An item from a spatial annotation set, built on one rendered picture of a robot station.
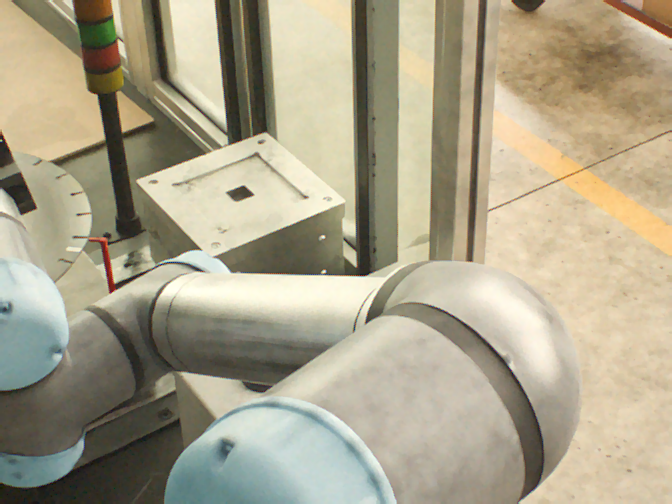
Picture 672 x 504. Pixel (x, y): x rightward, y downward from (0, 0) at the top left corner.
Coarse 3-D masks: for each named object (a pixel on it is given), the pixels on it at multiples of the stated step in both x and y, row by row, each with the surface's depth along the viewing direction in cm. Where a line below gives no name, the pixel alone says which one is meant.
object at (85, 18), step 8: (72, 0) 148; (80, 0) 147; (88, 0) 147; (96, 0) 147; (104, 0) 148; (80, 8) 148; (88, 8) 147; (96, 8) 148; (104, 8) 148; (112, 8) 150; (80, 16) 148; (88, 16) 148; (96, 16) 148; (104, 16) 149
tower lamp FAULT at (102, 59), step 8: (80, 48) 152; (88, 48) 151; (96, 48) 151; (104, 48) 151; (112, 48) 152; (88, 56) 152; (96, 56) 151; (104, 56) 151; (112, 56) 152; (88, 64) 152; (96, 64) 152; (104, 64) 152; (112, 64) 153
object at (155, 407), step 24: (144, 240) 167; (72, 264) 148; (96, 264) 163; (120, 264) 162; (144, 264) 162; (72, 288) 145; (96, 288) 145; (120, 288) 159; (72, 312) 141; (168, 384) 145; (120, 408) 142; (144, 408) 143; (168, 408) 143; (96, 432) 140; (120, 432) 140; (144, 432) 140; (96, 456) 138
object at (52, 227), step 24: (24, 168) 146; (48, 168) 146; (48, 192) 142; (72, 192) 142; (24, 216) 139; (48, 216) 139; (72, 216) 138; (48, 240) 135; (72, 240) 135; (48, 264) 132
